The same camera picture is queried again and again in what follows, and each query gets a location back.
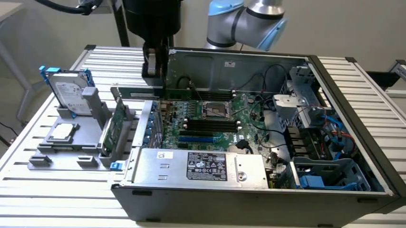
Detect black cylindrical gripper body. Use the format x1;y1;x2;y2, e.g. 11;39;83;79
122;0;186;40

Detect green RAM stick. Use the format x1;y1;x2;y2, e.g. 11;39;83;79
111;85;192;100

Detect black RAM slot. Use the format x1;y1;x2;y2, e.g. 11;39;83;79
183;124;239;128
191;94;236;100
183;121;239;125
183;118;239;123
183;127;239;132
191;90;236;95

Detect blue expansion slot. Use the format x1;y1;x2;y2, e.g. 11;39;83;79
178;135;215;143

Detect green graphics card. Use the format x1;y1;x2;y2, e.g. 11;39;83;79
99;96;128;153

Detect green motherboard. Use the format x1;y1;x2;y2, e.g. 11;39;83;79
152;91;288;190

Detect grey parts rack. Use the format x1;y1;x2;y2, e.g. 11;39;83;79
27;86;138;171

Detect silver CPU chip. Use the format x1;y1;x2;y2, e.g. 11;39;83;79
49;123;80;140

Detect silver power supply unit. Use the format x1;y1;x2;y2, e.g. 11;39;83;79
126;147;279;190

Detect white desk leg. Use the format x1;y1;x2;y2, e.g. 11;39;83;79
0;35;36;125

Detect silver metal disk bay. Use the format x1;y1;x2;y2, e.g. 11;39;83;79
272;66;334;130

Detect black open PC case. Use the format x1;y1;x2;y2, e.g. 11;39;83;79
110;47;406;223

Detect grey blue drive caddy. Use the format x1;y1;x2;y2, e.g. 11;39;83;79
288;156;373;191

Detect short black looped wire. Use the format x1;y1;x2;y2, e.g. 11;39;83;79
175;75;191;90

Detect black metal stand post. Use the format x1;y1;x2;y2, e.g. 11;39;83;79
111;0;131;48

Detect CPU socket with metal frame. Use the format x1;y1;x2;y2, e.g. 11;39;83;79
198;100;239;120

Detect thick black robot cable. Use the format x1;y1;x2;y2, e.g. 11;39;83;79
33;0;96;16

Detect silver hard disk blue bracket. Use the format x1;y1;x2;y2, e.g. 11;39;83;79
37;66;96;119

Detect black wire with plug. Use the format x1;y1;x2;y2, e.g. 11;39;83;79
235;139;254;154

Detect blue data wire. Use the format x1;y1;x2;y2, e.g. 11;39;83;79
319;113;345;159

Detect red data wire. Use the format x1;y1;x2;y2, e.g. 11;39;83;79
339;133;357;153

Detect grey side table frame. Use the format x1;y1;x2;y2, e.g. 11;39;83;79
365;59;406;98

